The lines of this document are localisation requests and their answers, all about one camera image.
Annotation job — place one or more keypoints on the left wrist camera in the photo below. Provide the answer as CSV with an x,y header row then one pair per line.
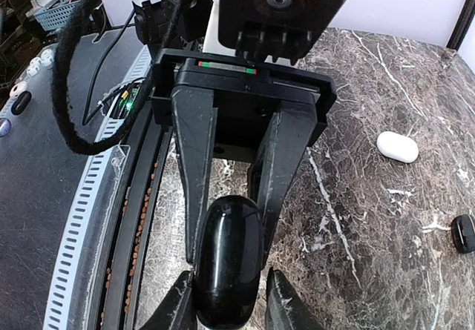
x,y
278,31

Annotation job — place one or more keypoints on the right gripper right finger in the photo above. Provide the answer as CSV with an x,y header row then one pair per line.
x,y
284,307

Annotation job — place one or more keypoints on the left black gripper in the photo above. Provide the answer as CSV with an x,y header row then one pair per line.
x,y
224,106

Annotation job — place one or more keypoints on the left black frame post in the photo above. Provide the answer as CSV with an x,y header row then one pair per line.
x,y
462,25

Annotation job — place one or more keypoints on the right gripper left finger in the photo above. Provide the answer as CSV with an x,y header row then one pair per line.
x,y
176,311

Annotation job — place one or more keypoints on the white slotted cable duct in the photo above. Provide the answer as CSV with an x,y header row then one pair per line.
x,y
79,272

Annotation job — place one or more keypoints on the black front rail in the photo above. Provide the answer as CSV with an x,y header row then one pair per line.
x,y
127,234

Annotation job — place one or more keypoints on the white earbud charging case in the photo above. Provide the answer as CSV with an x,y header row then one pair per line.
x,y
398,147

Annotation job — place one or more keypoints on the black charging case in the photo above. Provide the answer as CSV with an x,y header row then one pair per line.
x,y
462,232
229,263

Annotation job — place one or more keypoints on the light blue mesh basket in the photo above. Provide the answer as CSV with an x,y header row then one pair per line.
x,y
56,16

